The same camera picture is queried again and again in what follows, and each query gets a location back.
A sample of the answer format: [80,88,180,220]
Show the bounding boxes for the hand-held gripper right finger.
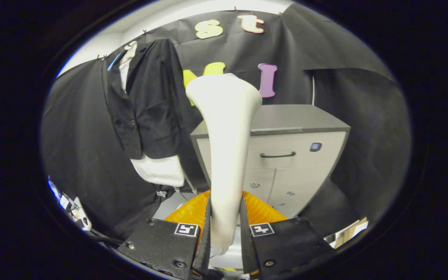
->
[241,191,335,280]

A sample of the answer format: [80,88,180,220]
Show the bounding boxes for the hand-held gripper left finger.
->
[116,191,212,280]

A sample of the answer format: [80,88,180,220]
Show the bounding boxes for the white shirt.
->
[118,49,186,188]

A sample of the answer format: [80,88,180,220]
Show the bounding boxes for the black suit jacket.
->
[100,38,193,161]

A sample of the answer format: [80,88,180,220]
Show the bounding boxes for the grey cabinet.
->
[190,104,352,219]

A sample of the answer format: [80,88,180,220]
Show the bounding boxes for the flat cardboard box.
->
[323,217,369,249]

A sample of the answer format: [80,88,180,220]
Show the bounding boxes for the white papers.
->
[47,176,92,232]

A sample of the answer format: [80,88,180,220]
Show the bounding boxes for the black backdrop cloth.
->
[40,3,412,240]

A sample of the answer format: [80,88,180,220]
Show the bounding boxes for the white plastic hanger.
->
[123,41,138,65]

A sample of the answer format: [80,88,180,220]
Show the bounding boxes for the black drawer handle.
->
[260,151,297,159]

